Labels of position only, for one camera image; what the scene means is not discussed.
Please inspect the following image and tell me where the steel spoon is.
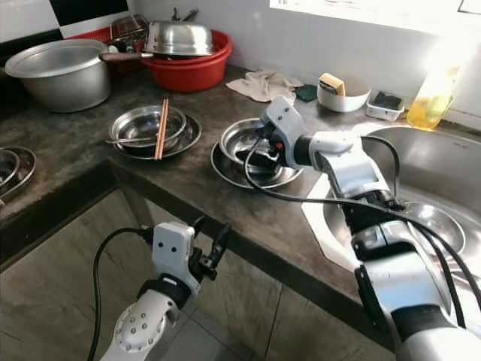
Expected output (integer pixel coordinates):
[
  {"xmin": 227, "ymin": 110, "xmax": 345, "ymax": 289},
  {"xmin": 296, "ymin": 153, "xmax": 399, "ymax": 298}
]
[{"xmin": 107, "ymin": 135, "xmax": 159, "ymax": 145}]

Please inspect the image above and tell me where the red plastic basket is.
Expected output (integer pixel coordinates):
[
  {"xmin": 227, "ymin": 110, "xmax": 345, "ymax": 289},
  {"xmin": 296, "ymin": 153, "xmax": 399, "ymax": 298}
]
[{"xmin": 71, "ymin": 26, "xmax": 115, "ymax": 44}]

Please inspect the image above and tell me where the stainless steel double sink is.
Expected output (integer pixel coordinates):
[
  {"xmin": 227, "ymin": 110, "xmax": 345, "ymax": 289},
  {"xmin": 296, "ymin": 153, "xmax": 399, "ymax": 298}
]
[{"xmin": 301, "ymin": 124, "xmax": 481, "ymax": 275}]

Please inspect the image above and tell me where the large steel dome lid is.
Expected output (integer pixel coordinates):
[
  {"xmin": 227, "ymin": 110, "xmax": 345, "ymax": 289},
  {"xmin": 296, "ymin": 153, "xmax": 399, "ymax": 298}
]
[{"xmin": 145, "ymin": 21, "xmax": 215, "ymax": 57}]

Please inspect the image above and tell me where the short black right arm cable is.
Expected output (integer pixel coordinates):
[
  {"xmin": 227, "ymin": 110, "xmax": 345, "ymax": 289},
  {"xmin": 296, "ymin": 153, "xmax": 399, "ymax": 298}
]
[{"xmin": 368, "ymin": 135, "xmax": 404, "ymax": 205}]

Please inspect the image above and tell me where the small steel bowl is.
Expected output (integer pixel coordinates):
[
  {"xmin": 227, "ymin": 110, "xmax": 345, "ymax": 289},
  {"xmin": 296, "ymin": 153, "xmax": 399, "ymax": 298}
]
[{"xmin": 404, "ymin": 202, "xmax": 468, "ymax": 255}]

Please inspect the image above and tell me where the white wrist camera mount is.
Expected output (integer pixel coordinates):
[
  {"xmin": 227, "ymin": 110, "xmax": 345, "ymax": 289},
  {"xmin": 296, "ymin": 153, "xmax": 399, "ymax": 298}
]
[
  {"xmin": 152, "ymin": 221, "xmax": 198, "ymax": 285},
  {"xmin": 261, "ymin": 95, "xmax": 307, "ymax": 149}
]

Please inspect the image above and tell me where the small white plastic tray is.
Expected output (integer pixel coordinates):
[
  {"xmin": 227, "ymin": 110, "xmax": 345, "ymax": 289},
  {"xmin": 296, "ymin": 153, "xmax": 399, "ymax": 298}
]
[{"xmin": 366, "ymin": 92, "xmax": 405, "ymax": 123}]

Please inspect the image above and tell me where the yellow sponge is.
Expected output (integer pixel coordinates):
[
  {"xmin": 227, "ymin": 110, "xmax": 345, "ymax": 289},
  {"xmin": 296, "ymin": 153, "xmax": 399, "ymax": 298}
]
[{"xmin": 317, "ymin": 73, "xmax": 346, "ymax": 97}]

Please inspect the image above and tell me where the white ceramic bowl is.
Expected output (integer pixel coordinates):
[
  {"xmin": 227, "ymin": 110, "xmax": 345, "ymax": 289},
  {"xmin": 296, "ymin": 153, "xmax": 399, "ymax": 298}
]
[{"xmin": 316, "ymin": 77, "xmax": 371, "ymax": 114}]

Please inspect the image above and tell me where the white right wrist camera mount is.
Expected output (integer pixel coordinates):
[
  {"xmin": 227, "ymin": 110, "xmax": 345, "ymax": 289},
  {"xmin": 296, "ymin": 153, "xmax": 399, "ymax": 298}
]
[{"xmin": 261, "ymin": 95, "xmax": 307, "ymax": 149}]

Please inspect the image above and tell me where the white crumpled cloth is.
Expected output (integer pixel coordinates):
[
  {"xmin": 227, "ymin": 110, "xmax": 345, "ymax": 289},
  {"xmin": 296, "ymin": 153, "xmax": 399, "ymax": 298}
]
[{"xmin": 225, "ymin": 69, "xmax": 301, "ymax": 105}]

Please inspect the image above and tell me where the steel wire basket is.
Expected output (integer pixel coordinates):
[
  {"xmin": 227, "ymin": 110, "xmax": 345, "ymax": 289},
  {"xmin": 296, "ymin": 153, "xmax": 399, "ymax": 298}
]
[{"xmin": 109, "ymin": 14, "xmax": 151, "ymax": 53}]

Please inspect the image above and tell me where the steel plate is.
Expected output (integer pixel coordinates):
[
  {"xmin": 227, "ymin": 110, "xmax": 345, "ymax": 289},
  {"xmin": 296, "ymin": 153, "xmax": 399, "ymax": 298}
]
[
  {"xmin": 0, "ymin": 147, "xmax": 38, "ymax": 202},
  {"xmin": 109, "ymin": 114, "xmax": 203, "ymax": 161},
  {"xmin": 210, "ymin": 137, "xmax": 303, "ymax": 190}
]

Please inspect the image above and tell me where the brown wooden pan handle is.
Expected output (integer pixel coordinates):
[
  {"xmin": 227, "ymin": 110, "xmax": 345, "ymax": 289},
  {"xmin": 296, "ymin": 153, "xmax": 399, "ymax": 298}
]
[{"xmin": 100, "ymin": 51, "xmax": 145, "ymax": 62}]

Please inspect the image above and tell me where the wooden chopstick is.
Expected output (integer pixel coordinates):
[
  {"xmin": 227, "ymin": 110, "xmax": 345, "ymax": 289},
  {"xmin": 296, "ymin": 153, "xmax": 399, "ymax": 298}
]
[
  {"xmin": 155, "ymin": 98, "xmax": 166, "ymax": 161},
  {"xmin": 159, "ymin": 98, "xmax": 170, "ymax": 161}
]

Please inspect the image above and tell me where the red plastic basin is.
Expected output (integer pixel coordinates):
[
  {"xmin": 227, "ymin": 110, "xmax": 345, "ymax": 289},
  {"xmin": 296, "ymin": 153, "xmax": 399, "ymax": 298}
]
[{"xmin": 141, "ymin": 30, "xmax": 234, "ymax": 93}]

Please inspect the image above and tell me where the black utensil handle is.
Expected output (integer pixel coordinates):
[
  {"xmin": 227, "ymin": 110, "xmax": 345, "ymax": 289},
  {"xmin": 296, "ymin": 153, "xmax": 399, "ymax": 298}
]
[{"xmin": 171, "ymin": 8, "xmax": 200, "ymax": 23}]

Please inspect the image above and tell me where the dark green scouring pad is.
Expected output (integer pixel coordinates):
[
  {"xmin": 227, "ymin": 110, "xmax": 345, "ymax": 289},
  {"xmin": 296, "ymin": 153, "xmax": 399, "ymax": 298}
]
[
  {"xmin": 295, "ymin": 84, "xmax": 319, "ymax": 102},
  {"xmin": 372, "ymin": 92, "xmax": 404, "ymax": 111}
]

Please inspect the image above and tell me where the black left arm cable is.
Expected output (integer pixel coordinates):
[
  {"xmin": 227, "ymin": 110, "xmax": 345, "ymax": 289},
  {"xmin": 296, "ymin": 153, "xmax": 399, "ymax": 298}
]
[{"xmin": 86, "ymin": 226, "xmax": 156, "ymax": 361}]

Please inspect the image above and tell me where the yellow dish soap bottle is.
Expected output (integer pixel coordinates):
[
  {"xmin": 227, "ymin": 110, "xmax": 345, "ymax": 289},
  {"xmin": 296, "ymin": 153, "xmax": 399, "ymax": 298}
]
[{"xmin": 406, "ymin": 64, "xmax": 463, "ymax": 132}]

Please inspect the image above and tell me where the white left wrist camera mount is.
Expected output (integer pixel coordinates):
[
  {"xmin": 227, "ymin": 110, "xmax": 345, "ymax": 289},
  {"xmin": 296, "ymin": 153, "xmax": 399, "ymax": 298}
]
[{"xmin": 152, "ymin": 221, "xmax": 198, "ymax": 285}]

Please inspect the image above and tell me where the large steel pot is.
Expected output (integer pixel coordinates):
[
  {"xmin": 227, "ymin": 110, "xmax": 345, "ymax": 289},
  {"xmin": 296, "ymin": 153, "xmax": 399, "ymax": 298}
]
[{"xmin": 5, "ymin": 39, "xmax": 111, "ymax": 114}]

